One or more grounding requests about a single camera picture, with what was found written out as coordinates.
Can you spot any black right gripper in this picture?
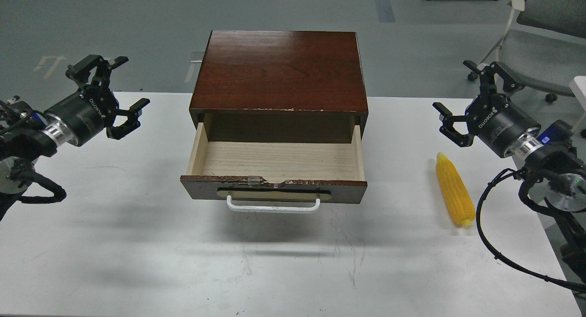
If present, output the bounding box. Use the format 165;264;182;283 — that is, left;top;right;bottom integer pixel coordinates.
432;60;541;158

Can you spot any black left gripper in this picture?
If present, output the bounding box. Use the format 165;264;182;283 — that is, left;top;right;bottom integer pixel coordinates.
44;55;150;147

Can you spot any yellow corn cob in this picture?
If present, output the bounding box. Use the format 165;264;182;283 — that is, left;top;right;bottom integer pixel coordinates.
435;153;476;229

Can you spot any wooden drawer with white handle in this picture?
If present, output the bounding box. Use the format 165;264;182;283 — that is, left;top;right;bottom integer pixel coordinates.
180;122;368;214

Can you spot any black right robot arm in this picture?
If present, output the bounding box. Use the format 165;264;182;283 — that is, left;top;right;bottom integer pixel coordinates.
433;60;586;293

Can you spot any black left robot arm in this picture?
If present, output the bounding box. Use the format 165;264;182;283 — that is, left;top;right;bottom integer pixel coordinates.
0;55;149;215

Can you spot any grey office chair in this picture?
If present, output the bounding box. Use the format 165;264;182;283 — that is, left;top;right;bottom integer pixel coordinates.
486;0;586;103

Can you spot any dark wooden cabinet box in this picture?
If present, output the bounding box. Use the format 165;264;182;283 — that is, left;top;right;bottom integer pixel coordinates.
189;30;369;132

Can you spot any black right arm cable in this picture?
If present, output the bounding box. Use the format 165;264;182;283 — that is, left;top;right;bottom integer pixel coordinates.
476;168;586;294

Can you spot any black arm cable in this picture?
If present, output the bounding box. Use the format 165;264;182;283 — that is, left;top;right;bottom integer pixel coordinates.
9;159;67;204
476;168;586;294

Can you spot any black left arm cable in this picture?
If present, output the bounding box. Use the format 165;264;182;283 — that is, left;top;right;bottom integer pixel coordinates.
9;159;67;204

